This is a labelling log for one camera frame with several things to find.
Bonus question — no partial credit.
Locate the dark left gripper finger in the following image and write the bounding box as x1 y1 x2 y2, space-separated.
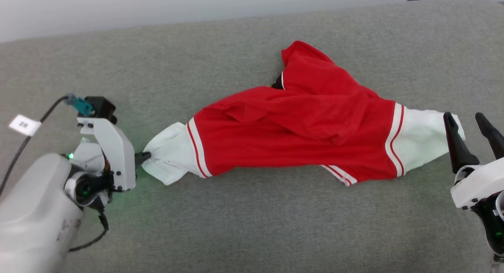
135 151 152 170

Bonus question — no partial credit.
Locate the red and white sports shirt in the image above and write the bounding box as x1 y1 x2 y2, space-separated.
141 40 466 187

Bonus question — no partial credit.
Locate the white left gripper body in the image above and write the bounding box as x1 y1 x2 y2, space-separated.
76 117 137 193

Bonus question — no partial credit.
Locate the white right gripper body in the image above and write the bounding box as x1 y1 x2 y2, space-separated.
450 158 504 210

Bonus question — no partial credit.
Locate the black cable with teal plug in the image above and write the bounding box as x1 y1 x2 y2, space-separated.
0 93 94 195

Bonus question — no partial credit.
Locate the white paper cable label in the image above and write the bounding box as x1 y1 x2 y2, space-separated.
8 114 42 137

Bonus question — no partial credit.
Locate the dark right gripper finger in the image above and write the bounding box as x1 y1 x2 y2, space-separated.
443 112 480 175
475 112 504 160

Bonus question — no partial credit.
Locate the thin black looped arm cable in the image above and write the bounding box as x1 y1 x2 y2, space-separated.
69 211 109 253

